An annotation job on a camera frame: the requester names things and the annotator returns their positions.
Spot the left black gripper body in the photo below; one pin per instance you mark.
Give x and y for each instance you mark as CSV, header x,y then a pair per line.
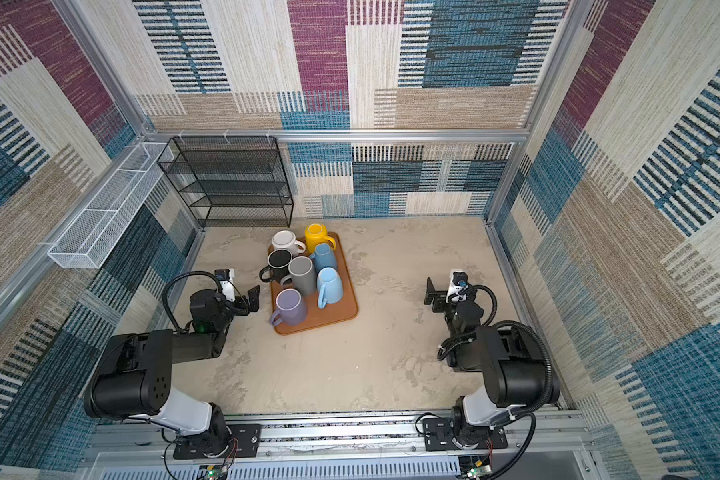
x,y
244,303

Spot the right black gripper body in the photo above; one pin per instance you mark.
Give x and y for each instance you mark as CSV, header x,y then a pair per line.
x,y
438,294

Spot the brown plastic tray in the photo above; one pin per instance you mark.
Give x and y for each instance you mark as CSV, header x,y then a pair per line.
x,y
344,310

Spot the light blue mug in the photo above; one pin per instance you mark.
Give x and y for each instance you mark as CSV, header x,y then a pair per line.
x,y
330,287

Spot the yellow mug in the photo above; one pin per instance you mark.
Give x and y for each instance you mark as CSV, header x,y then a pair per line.
x,y
315,234

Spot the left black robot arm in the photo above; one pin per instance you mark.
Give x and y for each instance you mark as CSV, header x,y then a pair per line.
x,y
133,377

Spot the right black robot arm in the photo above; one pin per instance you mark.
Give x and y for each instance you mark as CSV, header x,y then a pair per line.
x,y
518,376

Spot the purple mug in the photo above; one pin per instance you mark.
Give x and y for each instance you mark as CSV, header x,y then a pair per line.
x,y
290,309

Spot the black mug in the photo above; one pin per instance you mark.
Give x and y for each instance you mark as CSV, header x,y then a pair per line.
x,y
277,266

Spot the grey mug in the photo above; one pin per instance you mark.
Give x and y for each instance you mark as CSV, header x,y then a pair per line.
x,y
301,276

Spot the white mug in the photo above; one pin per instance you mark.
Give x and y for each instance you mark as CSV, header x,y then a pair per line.
x,y
287,240

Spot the teal blue mug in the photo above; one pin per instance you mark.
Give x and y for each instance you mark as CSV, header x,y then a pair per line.
x,y
324,257

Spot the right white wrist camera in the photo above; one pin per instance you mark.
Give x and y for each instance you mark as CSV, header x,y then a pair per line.
x,y
458,284

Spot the black wire shelf rack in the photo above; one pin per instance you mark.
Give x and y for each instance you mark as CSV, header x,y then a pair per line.
x,y
229,181

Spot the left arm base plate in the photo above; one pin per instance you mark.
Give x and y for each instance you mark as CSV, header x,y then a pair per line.
x,y
237,440

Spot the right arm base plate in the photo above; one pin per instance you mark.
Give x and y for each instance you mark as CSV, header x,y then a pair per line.
x,y
438,436

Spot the white wire mesh basket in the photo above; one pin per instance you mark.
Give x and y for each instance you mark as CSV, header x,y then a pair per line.
x,y
93,234

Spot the aluminium mounting rail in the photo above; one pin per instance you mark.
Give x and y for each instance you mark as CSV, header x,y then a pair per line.
x,y
349,445

